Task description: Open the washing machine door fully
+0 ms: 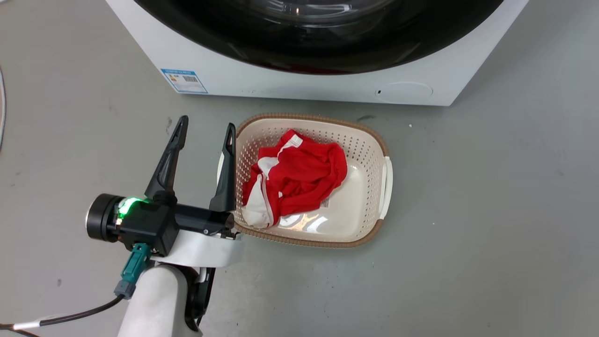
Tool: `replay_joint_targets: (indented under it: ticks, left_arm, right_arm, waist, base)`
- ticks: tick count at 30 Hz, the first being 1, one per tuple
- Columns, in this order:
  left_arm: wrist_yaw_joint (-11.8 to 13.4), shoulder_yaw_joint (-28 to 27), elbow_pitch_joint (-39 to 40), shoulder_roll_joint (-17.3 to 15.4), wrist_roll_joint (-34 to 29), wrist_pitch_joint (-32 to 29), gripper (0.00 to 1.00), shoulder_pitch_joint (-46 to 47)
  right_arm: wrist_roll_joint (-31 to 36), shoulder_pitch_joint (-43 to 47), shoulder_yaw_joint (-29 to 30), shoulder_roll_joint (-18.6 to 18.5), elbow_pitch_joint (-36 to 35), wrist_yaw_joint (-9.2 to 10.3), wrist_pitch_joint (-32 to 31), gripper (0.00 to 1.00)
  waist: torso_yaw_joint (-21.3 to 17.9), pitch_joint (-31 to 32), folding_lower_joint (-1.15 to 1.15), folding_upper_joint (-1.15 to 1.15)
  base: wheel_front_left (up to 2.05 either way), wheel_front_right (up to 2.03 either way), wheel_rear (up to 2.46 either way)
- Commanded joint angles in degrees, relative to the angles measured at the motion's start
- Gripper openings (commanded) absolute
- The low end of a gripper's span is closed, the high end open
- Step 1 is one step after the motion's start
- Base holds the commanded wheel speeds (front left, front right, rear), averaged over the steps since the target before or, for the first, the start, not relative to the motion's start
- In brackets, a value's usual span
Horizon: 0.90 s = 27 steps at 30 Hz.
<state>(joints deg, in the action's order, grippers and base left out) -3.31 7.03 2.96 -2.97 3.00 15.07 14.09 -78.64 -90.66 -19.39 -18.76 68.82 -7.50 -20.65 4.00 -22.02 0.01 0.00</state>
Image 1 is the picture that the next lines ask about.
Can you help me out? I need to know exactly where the white front-load washing machine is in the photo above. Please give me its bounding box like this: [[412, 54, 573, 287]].
[[105, 0, 530, 106]]

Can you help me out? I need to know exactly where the blue-edged energy label sticker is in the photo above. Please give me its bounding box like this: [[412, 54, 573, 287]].
[[161, 69, 208, 94]]

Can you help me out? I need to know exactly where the black cable with teal connector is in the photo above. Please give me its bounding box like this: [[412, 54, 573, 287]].
[[0, 242, 153, 337]]

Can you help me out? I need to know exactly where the beige perforated laundry basket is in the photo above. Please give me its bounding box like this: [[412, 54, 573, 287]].
[[217, 112, 393, 249]]

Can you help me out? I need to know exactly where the dark round glass washer door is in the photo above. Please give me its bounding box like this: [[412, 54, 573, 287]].
[[133, 0, 505, 75]]

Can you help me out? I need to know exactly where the round white drain filter cover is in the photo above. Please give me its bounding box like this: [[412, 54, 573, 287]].
[[374, 82, 433, 100]]

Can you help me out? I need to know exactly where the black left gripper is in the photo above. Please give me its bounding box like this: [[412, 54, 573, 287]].
[[86, 116, 237, 256]]

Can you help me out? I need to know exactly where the red and white garment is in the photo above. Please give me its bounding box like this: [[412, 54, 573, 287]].
[[241, 130, 348, 229]]

